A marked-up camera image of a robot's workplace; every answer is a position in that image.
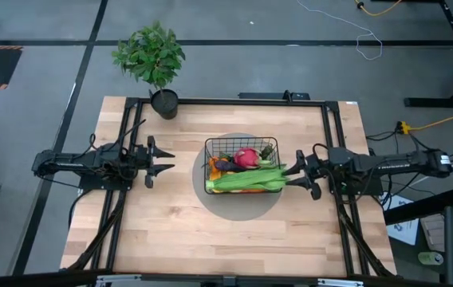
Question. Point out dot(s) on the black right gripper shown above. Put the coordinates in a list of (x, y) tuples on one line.
[(318, 169)]

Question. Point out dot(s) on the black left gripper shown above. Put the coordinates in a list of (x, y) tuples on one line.
[(149, 175)]

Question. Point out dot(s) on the green bean bundle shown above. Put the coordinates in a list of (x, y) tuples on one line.
[(250, 179)]

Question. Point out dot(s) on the pink dragon fruit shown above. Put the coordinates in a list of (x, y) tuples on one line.
[(246, 157)]

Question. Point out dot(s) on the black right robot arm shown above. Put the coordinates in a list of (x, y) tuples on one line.
[(390, 163)]

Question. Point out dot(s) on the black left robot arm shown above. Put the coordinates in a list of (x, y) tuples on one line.
[(75, 161)]

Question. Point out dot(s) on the round grey mat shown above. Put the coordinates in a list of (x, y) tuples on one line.
[(234, 207)]

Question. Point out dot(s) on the green potted plant black pot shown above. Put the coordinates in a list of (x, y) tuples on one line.
[(150, 56)]

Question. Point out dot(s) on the white paper sheet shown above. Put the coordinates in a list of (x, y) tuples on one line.
[(404, 229)]

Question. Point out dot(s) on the brown cardboard piece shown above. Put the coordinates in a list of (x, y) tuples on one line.
[(434, 233)]

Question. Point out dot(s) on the green can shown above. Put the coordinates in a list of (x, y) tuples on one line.
[(430, 258)]

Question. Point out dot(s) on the black crossbeam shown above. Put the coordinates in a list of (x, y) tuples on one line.
[(31, 279)]

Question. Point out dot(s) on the black bracket bar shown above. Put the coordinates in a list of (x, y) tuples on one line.
[(270, 95)]

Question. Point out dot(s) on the black metal table frame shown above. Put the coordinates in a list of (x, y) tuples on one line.
[(230, 101)]

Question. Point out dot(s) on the silver metal bracket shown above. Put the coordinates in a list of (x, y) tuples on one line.
[(340, 283), (116, 279)]

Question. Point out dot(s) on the black desk leg frame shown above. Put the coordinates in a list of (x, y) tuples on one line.
[(430, 102)]

